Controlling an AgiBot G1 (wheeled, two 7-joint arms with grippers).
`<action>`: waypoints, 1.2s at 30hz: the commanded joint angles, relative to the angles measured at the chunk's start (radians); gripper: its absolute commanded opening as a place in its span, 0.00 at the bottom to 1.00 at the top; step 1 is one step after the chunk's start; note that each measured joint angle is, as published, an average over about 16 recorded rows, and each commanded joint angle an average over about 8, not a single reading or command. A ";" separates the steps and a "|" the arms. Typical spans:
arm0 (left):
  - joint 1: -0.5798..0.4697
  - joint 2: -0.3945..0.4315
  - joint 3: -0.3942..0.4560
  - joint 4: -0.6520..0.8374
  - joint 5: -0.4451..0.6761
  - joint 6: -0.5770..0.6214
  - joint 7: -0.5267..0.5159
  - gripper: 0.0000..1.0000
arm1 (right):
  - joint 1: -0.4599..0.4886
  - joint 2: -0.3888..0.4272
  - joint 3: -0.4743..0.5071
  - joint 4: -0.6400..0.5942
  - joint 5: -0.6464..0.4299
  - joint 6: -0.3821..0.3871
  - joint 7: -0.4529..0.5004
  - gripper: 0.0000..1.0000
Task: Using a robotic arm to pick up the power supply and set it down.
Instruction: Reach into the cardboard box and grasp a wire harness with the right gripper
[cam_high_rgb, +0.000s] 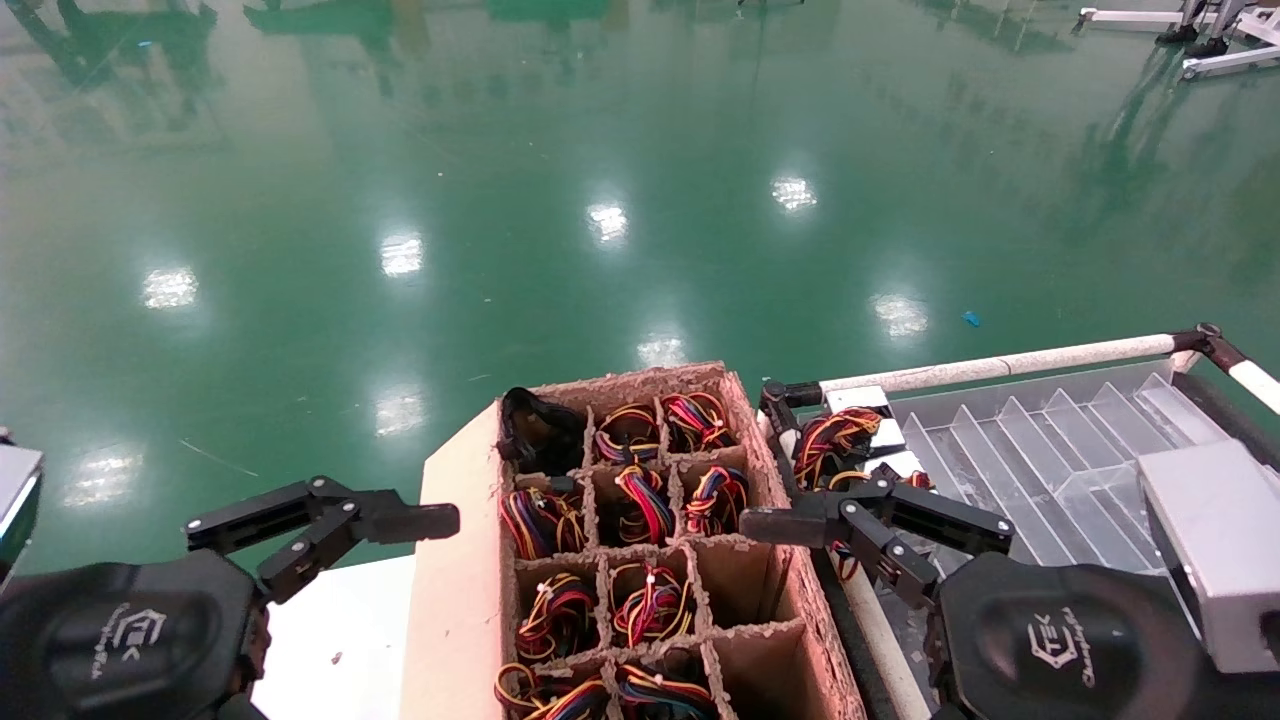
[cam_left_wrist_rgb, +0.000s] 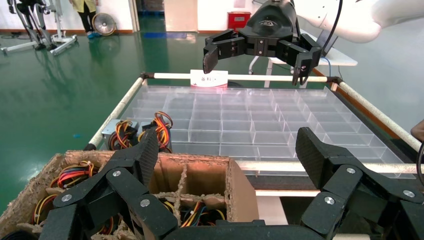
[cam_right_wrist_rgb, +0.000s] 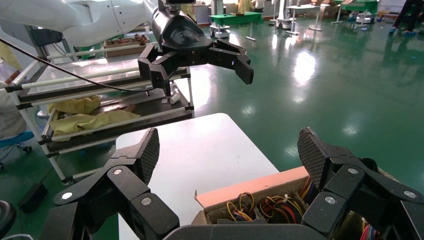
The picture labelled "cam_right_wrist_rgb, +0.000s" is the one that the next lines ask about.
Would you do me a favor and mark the yellow fabric piece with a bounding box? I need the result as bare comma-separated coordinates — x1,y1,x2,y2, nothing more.
0,42,23,71

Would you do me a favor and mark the large yellow cloth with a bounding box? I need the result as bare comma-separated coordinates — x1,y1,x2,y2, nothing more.
49,109,142,137

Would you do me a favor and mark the black monitor box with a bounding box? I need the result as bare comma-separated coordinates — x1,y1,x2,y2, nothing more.
31,28,64,48

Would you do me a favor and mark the blue stool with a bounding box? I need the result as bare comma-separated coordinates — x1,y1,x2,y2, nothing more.
0,131,35,171

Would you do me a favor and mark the person in white coat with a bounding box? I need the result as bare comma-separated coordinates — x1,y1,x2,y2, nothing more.
0,81,28,140

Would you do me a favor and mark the brown cardboard carton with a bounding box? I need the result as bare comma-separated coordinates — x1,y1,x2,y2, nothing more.
319,4,341,19

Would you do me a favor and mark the thin black cable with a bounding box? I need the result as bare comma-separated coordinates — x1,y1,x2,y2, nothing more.
0,37,158,94

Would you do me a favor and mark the black round robot part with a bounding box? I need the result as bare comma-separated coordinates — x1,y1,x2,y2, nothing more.
0,200,17,240

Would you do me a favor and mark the thin white cable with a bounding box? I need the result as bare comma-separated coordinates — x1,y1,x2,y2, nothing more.
0,233,35,240

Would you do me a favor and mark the person in dark trousers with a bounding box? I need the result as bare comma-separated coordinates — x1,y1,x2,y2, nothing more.
389,0,424,38

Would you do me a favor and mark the black block on floor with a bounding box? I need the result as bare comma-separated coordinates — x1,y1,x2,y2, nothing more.
18,182,49,215

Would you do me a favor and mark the grey machine on floor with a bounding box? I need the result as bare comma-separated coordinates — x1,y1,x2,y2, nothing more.
355,11,376,25

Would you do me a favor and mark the table with green cloth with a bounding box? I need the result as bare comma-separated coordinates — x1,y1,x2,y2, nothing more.
209,11,265,28

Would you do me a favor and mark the person in yellow clothes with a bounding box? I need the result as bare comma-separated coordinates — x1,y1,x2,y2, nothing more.
237,0,256,14

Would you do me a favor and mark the green topped table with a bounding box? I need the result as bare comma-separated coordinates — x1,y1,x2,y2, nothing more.
331,0,379,26

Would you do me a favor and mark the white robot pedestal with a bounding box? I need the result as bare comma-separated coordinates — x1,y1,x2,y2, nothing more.
268,0,294,30

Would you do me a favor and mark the power supply with colourful wires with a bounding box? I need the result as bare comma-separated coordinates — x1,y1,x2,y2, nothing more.
226,192,257,222
299,176,316,205
359,224,382,240
259,194,304,225

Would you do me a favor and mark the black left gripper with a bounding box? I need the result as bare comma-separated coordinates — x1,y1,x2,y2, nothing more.
137,7,255,98

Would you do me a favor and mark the cardboard box with dividers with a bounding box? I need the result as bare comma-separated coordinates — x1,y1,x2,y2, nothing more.
194,165,398,240

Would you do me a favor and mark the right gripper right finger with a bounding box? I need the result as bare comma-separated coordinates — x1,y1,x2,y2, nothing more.
297,126,424,240

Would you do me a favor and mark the small yellow cloth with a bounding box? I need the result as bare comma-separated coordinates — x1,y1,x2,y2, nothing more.
47,95,102,116

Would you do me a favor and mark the cart with white tube frame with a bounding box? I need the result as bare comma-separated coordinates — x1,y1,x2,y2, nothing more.
4,41,196,185

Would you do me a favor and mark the cardboard tray of brown parts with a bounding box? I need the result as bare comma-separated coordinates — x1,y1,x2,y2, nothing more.
103,34,151,59

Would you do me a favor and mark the white metal table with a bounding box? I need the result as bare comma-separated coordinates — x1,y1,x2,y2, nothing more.
285,3,324,36

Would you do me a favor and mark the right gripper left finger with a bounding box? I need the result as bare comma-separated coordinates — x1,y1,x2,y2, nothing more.
39,127,180,240

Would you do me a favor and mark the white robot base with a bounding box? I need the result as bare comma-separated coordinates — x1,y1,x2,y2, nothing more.
209,0,232,39

